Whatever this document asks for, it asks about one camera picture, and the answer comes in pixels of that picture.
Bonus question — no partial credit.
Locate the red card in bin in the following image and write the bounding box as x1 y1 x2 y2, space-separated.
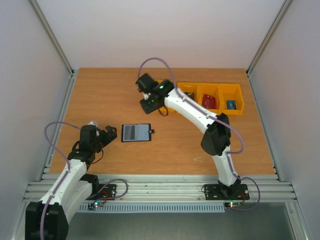
201 94 217 109

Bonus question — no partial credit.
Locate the blue card in bin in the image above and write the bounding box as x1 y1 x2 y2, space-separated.
226 100 237 110

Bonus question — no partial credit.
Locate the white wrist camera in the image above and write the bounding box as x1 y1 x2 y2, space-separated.
88 120 100 137
142 92 150 100

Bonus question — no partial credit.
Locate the aluminium frame post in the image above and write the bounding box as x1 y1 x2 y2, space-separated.
246 0 294 77
28 0 74 76

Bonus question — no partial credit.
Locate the yellow bin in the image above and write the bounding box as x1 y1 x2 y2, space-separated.
219 83 245 116
198 83 223 114
177 82 199 103
154 79 177 114

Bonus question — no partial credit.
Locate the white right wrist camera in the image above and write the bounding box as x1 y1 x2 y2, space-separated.
142 92 150 100

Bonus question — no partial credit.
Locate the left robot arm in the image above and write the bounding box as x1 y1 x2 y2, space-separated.
24 123 117 240

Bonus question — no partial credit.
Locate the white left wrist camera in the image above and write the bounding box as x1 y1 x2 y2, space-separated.
88 120 100 137

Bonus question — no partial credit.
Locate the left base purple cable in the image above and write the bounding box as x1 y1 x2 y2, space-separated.
86 178 129 201

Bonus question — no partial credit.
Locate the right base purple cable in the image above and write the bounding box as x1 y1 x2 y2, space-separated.
224 176 262 211

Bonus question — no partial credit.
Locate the grey slotted cable duct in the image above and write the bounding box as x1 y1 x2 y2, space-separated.
77 202 225 214

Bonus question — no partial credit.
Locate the black card in bin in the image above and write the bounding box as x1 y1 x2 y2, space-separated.
185 92 195 101

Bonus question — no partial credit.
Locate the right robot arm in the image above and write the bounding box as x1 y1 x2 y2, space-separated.
135 73 241 199

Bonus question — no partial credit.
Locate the aluminium frame post left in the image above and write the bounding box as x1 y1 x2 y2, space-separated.
28 0 74 76

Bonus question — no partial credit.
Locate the black leather card holder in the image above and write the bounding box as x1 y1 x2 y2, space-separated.
121 123 155 143

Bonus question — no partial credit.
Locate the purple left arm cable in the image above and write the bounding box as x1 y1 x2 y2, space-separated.
39 121 82 240

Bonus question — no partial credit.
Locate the aluminium frame post right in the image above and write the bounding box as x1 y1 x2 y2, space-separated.
246 0 294 77

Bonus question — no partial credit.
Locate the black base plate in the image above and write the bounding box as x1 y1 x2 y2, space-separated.
94 184 117 200
201 184 250 201

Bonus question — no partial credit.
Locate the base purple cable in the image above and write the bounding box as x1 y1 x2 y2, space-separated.
86 178 129 201
224 176 262 211

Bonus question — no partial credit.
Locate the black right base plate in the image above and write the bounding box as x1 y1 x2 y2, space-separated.
201 184 250 201

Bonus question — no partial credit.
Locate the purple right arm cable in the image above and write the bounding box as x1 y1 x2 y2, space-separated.
138 57 245 180

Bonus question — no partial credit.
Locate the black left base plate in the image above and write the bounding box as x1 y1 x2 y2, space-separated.
94 184 117 200

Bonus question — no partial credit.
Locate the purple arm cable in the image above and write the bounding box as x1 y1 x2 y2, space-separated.
39 121 82 240
138 57 245 180

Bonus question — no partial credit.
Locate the aluminium rail base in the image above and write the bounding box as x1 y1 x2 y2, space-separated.
22 173 298 203

